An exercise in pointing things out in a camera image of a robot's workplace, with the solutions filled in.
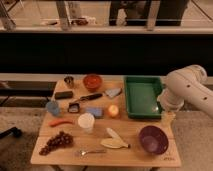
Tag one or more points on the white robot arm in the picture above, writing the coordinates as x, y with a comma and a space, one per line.
187, 84

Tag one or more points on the red bowl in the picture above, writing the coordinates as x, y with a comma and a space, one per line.
92, 82

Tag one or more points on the purple bowl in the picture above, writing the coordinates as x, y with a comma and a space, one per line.
153, 140

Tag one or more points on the orange apple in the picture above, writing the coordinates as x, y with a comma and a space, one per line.
113, 111

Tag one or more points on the blue sponge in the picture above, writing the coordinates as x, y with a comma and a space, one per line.
97, 112

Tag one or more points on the green plastic tray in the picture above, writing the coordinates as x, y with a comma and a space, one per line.
141, 94

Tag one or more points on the small metal cup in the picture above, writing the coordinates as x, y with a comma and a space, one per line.
69, 80

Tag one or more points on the black small measuring cup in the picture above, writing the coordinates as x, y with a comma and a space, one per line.
74, 108

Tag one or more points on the white plastic cup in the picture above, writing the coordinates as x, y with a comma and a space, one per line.
86, 122

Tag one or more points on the black rectangular block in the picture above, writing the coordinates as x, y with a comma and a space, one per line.
63, 95

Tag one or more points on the wooden table board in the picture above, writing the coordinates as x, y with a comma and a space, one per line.
128, 129

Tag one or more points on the yellow banana peel toy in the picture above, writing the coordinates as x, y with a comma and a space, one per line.
115, 141

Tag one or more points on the blue plastic cup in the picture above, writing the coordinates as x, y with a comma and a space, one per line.
53, 108

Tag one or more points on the orange carrot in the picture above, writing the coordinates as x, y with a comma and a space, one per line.
58, 122

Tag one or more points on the purple grape bunch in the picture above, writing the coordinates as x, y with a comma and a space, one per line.
62, 139

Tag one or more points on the black handled spatula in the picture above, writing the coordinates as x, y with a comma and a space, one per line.
111, 93

